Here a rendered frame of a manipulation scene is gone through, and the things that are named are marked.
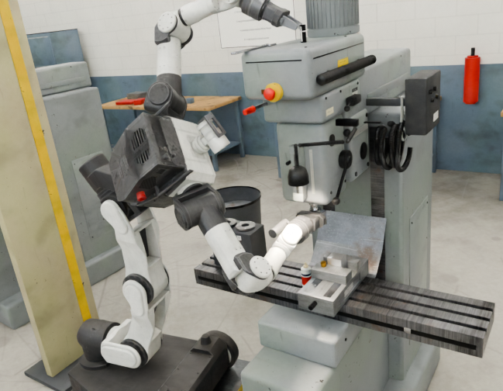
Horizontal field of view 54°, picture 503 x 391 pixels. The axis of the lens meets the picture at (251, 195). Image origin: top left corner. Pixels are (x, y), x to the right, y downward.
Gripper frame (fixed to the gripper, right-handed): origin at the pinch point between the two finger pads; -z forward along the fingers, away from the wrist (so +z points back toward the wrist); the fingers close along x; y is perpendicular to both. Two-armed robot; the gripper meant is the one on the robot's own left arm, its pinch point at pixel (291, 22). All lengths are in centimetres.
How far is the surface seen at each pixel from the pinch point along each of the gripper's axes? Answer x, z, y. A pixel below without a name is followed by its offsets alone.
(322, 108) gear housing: 14.3, -24.3, -17.5
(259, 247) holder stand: -9, -25, -93
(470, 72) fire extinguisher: -399, -108, -31
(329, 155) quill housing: 7.8, -33.5, -33.2
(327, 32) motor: -14.4, -10.6, 0.5
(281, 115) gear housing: 11.1, -12.5, -27.4
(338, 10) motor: -15.8, -10.6, 8.7
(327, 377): 32, -73, -101
